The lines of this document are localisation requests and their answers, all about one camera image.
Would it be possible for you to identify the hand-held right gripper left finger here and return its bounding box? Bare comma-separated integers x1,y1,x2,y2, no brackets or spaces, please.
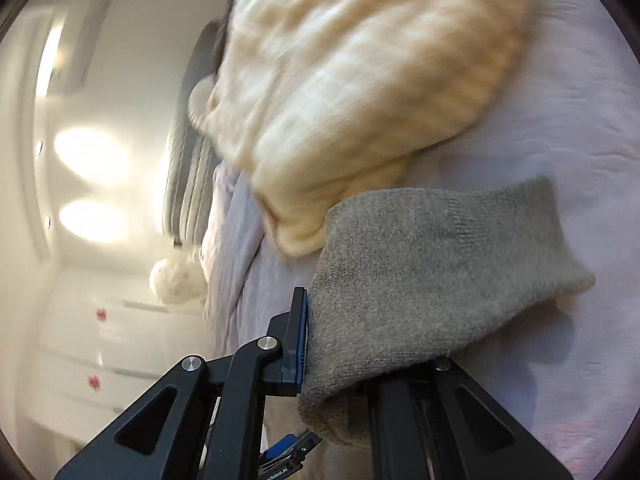
54,287,311,480

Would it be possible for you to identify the white wardrobe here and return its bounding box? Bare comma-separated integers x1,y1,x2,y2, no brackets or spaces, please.
0,0,213,461

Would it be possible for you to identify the cream striped knit garment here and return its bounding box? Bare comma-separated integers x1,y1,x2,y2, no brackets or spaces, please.
189,0,533,257

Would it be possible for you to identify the pale pink plush blanket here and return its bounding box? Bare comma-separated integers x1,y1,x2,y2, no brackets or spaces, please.
201,0,640,480

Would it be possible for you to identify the white plush toy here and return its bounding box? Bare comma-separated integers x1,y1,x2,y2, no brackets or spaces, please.
149,255,209,306

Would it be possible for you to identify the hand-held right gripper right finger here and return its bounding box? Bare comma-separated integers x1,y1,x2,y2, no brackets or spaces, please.
361,357,576,480

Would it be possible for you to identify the grey-green knit sweater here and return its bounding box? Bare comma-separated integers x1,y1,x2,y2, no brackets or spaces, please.
297,176,597,448

